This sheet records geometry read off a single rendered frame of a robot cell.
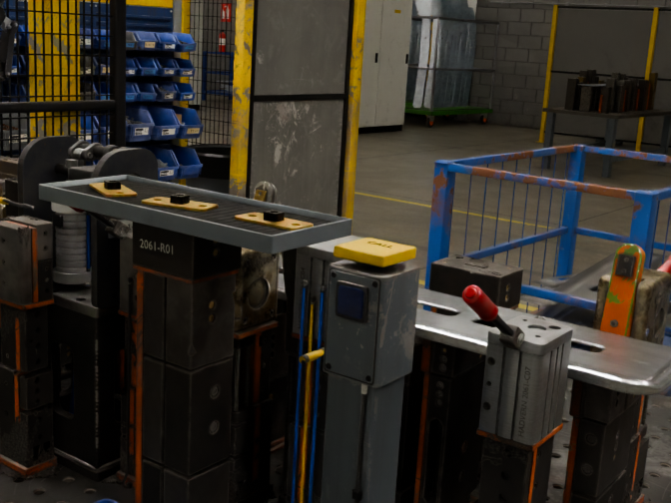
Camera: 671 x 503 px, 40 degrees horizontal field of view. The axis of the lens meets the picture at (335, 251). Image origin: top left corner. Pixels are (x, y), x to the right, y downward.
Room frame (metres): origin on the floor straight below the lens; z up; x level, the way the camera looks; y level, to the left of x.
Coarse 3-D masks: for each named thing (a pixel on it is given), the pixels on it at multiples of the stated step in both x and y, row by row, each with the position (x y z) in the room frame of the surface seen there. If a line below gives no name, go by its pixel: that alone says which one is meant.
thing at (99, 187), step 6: (108, 180) 1.10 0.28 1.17; (114, 180) 1.11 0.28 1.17; (90, 186) 1.12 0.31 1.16; (96, 186) 1.11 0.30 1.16; (102, 186) 1.11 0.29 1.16; (108, 186) 1.09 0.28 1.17; (114, 186) 1.09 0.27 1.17; (120, 186) 1.09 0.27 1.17; (102, 192) 1.07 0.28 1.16; (108, 192) 1.07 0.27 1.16; (114, 192) 1.07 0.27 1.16; (120, 192) 1.08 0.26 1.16; (126, 192) 1.08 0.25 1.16; (132, 192) 1.08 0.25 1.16
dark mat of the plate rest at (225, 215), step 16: (80, 192) 1.08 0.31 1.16; (96, 192) 1.08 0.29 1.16; (144, 192) 1.10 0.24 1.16; (160, 192) 1.11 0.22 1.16; (176, 192) 1.12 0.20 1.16; (160, 208) 1.01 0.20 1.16; (224, 208) 1.03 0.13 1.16; (240, 208) 1.04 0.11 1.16; (256, 208) 1.04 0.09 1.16; (224, 224) 0.94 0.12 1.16; (240, 224) 0.95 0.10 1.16; (256, 224) 0.95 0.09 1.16; (320, 224) 0.97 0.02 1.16
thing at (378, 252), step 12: (360, 240) 0.90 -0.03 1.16; (372, 240) 0.90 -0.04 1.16; (336, 252) 0.87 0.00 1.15; (348, 252) 0.86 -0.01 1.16; (360, 252) 0.85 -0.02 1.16; (372, 252) 0.85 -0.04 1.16; (384, 252) 0.85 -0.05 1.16; (396, 252) 0.86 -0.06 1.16; (408, 252) 0.87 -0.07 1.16; (372, 264) 0.84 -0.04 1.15; (384, 264) 0.84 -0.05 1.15
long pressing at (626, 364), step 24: (432, 312) 1.19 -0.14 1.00; (456, 312) 1.21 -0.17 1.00; (504, 312) 1.21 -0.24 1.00; (432, 336) 1.11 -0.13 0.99; (456, 336) 1.09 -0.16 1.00; (480, 336) 1.10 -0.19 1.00; (576, 336) 1.12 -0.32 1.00; (600, 336) 1.13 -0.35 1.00; (624, 336) 1.14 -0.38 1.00; (576, 360) 1.03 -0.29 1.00; (600, 360) 1.04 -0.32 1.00; (624, 360) 1.04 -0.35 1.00; (648, 360) 1.05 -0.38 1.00; (600, 384) 0.98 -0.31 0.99; (624, 384) 0.97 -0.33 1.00; (648, 384) 0.96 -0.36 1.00
